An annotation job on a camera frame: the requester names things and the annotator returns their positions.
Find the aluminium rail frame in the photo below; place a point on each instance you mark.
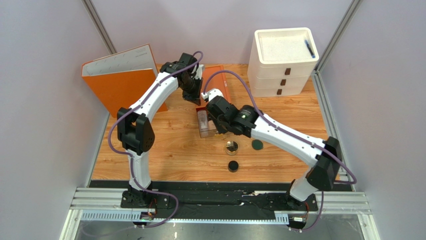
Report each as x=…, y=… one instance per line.
x=103, y=204

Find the open glass cream jar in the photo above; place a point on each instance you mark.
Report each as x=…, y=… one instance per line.
x=231, y=147

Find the clear plastic bottle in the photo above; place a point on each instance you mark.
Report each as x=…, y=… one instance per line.
x=203, y=121

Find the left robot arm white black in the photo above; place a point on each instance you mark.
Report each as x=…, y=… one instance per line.
x=134, y=127

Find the white three-drawer cabinet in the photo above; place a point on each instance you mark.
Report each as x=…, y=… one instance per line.
x=280, y=63

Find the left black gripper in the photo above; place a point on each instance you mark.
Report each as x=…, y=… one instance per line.
x=195, y=97

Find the orange makeup drawer box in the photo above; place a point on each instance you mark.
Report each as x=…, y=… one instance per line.
x=218, y=82

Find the green round puff near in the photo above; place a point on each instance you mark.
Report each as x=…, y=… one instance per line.
x=257, y=145

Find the blue pen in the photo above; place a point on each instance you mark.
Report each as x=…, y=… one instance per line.
x=311, y=52

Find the orange white ring binder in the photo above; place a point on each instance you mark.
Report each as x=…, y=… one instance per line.
x=120, y=79

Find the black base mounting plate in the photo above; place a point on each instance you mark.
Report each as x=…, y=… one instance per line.
x=273, y=201

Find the clear acrylic drawer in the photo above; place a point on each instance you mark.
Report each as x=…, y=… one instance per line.
x=213, y=132

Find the black jar lid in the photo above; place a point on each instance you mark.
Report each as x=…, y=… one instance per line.
x=233, y=166

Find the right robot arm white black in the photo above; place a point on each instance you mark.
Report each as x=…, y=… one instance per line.
x=321, y=156

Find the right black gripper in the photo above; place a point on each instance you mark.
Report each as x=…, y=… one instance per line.
x=215, y=124

